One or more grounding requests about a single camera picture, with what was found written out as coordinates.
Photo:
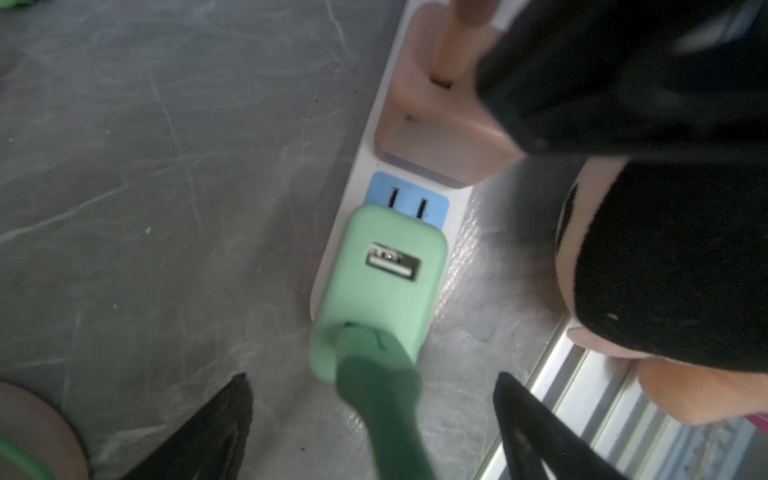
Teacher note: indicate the green charger adapter front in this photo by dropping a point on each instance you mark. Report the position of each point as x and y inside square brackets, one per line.
[386, 275]

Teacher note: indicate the pink charger adapter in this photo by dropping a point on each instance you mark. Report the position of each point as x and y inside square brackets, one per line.
[432, 121]

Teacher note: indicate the plush doll black hat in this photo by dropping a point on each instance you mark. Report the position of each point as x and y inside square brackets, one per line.
[666, 264]

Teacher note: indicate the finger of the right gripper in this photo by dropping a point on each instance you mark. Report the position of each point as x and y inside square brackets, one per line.
[662, 81]

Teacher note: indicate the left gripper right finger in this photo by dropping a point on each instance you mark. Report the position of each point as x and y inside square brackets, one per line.
[536, 442]

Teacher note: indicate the white blue power strip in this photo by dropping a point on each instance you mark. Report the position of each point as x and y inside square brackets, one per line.
[374, 179]

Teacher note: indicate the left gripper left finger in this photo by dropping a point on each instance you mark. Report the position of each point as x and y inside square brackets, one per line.
[211, 444]

